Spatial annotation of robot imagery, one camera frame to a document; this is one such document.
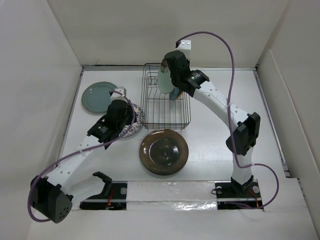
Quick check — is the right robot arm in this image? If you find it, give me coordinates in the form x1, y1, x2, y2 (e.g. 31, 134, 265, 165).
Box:
164, 50, 261, 197

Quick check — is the brown speckled round plate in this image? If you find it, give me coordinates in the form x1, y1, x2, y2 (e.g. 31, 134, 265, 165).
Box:
139, 129, 189, 176

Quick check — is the grey-blue round plate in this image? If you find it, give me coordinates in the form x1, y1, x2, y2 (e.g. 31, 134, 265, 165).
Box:
81, 81, 117, 114

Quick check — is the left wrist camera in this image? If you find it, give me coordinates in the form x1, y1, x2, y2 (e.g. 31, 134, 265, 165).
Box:
110, 86, 127, 102

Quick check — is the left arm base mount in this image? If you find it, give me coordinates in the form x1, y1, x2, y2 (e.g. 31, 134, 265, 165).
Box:
79, 181, 128, 211

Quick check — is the black wire dish rack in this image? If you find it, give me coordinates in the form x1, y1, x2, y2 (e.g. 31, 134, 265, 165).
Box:
140, 63, 191, 130

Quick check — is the blue floral white plate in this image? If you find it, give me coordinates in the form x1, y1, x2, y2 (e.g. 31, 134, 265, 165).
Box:
120, 103, 145, 138

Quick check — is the dark teal scalloped plate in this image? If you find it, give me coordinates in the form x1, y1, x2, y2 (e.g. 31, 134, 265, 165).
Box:
169, 87, 181, 101

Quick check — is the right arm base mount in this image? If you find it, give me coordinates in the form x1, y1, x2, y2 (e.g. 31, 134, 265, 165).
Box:
211, 181, 263, 210

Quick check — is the mint green flower plate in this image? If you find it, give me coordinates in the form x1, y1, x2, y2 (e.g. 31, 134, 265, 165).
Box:
157, 58, 175, 94

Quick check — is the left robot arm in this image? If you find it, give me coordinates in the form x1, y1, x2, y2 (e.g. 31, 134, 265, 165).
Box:
27, 98, 136, 224

